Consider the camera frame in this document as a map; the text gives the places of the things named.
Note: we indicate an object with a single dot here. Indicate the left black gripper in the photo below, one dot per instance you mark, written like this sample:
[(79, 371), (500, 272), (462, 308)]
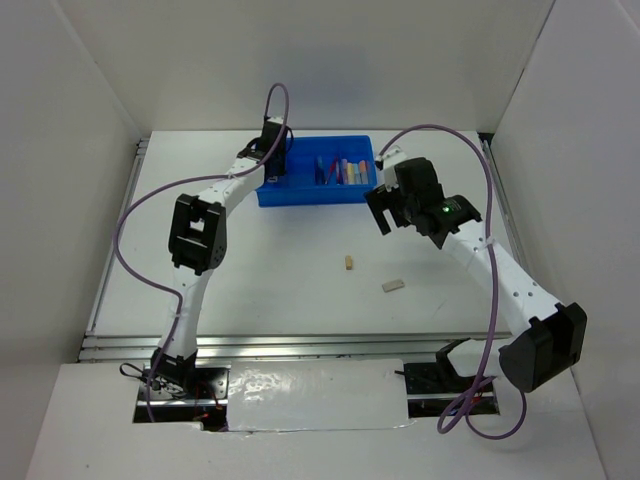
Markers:
[(281, 171)]

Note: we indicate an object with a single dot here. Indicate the aluminium frame rail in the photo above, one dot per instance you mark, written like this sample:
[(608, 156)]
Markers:
[(96, 348)]

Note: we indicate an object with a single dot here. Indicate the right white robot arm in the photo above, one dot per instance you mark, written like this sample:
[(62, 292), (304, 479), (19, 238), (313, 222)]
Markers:
[(546, 336)]

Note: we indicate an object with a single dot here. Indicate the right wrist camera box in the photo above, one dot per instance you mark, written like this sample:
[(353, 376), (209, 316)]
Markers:
[(386, 164)]

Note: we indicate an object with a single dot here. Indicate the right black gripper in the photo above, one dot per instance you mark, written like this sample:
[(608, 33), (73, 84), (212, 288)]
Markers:
[(380, 200)]

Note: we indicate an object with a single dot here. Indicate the yellow highlighter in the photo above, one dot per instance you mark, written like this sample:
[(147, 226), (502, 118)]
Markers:
[(350, 174)]

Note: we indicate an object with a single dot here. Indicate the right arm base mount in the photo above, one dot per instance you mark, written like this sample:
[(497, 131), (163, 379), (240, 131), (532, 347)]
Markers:
[(430, 386)]

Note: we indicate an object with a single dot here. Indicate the purple highlighter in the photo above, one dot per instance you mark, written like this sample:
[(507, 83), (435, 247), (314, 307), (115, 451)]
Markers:
[(345, 177)]

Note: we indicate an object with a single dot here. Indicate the red pen crossed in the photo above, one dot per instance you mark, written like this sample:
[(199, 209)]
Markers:
[(333, 170)]

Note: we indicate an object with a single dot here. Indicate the red pen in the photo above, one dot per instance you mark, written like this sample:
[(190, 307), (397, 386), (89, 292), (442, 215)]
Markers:
[(340, 169)]

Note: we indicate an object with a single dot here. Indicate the grey white eraser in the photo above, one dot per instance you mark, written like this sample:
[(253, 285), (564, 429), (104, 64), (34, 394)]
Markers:
[(393, 285)]

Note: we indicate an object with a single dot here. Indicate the blue compartment tray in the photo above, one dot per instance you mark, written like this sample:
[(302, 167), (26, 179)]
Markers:
[(297, 186)]

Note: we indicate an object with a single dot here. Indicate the white foil cover sheet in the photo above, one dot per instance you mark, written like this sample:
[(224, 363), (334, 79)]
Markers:
[(316, 395)]

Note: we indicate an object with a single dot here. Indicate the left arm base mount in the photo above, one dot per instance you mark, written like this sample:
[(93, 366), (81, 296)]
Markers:
[(204, 403)]

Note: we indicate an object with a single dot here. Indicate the blue pen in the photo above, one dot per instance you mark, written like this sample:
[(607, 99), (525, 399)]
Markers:
[(319, 171)]

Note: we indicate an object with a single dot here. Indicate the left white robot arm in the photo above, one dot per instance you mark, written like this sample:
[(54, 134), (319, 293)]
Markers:
[(198, 245)]

